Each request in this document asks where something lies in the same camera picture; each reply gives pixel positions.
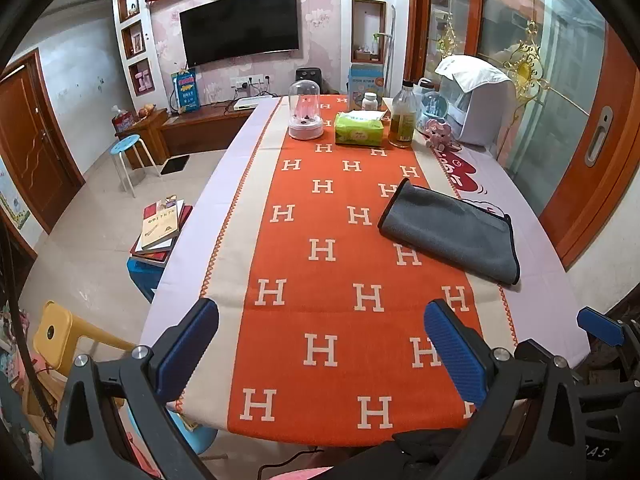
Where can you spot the stack of books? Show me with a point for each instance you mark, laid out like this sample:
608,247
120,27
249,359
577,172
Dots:
160,225

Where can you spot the yellow plastic chair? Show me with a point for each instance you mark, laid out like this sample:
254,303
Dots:
60,330

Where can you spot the wooden television cabinet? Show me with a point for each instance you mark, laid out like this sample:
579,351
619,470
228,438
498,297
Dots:
200,127

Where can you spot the white countertop appliance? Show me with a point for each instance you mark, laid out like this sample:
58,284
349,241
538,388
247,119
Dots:
482,110

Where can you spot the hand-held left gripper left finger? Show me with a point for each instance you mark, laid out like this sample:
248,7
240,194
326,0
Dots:
190,347

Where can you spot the white set-top box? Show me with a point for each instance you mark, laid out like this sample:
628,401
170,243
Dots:
250,103

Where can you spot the blue cardboard box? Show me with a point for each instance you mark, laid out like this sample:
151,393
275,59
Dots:
365,77

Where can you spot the glass oil bottle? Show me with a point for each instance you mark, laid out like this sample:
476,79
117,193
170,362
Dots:
402,120

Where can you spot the black flat television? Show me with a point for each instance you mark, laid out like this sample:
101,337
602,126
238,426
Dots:
240,27

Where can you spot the blue round stool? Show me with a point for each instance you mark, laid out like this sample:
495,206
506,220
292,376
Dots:
127,146

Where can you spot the grey towel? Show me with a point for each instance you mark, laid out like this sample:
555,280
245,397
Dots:
450,232

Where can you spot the blue printed carton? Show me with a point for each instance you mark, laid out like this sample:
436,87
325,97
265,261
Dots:
186,92

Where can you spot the black speaker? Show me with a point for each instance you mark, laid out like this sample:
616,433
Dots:
308,80

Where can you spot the pink toy figure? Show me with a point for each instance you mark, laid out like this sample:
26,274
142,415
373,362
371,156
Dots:
439,132

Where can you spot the orange letter-print table blanket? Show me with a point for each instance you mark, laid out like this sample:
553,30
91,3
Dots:
330,210

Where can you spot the glass dome lamp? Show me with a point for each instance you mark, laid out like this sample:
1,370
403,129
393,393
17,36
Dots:
305,110

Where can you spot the glass sliding door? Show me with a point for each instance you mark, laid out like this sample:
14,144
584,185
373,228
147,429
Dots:
540,85

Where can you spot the black floor mat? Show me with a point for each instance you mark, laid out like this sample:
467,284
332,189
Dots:
175,165

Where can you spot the red-label water bottle pack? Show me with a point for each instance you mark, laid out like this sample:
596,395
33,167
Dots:
123,120

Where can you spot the white pill bottle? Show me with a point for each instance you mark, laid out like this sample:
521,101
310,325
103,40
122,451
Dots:
370,102

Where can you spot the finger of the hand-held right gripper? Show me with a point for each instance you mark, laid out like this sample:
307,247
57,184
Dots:
599,323

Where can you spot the glass snow globe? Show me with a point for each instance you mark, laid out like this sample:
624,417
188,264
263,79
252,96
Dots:
431,102

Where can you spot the blue plastic stool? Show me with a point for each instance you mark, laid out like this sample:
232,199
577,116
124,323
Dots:
142,275

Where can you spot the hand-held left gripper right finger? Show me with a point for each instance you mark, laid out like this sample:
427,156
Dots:
455,350

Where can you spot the white folded cloth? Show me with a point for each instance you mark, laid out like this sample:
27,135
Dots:
470,71

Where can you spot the brown wooden door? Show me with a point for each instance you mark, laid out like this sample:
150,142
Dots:
35,150

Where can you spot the green tissue pack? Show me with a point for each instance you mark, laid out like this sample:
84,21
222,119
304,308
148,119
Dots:
360,130

